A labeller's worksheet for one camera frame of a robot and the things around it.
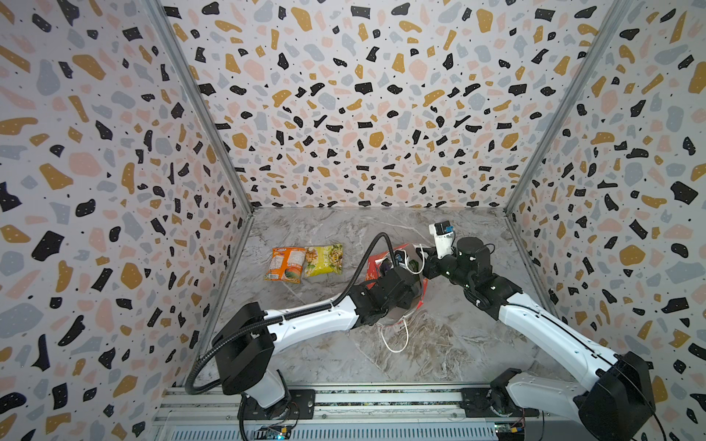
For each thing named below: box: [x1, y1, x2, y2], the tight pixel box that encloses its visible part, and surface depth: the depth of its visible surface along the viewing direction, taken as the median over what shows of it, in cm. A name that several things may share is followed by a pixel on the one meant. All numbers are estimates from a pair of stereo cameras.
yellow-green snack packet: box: [304, 243, 343, 278], surface depth 102 cm
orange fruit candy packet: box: [263, 247, 307, 284], surface depth 101 cm
